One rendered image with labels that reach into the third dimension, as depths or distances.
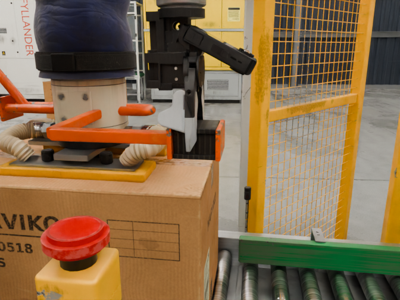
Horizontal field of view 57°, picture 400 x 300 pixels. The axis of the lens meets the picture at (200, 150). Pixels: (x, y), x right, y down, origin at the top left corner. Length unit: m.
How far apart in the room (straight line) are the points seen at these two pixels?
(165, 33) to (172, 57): 0.04
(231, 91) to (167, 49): 7.67
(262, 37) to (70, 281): 0.98
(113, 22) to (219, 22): 7.33
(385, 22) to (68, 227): 12.04
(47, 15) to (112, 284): 0.58
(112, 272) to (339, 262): 0.92
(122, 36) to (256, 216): 0.80
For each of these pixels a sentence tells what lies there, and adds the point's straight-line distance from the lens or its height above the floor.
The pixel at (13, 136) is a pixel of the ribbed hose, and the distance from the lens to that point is 0.94.
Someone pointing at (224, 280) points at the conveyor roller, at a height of 0.55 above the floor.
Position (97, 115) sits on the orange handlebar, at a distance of 0.84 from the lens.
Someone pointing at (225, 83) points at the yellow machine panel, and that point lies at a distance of 8.21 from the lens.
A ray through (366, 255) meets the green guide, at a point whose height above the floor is 0.62.
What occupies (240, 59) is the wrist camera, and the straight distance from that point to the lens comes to 0.55.
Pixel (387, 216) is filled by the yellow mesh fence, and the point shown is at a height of 0.66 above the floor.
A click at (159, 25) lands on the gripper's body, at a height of 1.25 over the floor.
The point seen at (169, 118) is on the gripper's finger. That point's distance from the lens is 0.56.
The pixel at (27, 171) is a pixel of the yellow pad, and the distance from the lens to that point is 0.89.
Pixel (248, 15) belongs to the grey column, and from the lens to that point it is 1.77.
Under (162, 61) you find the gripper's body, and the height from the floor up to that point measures 1.20.
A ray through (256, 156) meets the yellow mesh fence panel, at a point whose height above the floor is 0.86.
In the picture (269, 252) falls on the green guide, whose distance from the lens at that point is 1.22.
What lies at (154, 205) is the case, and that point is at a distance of 0.73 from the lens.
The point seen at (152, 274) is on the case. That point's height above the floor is 0.77.
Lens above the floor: 1.22
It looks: 16 degrees down
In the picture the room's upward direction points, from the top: straight up
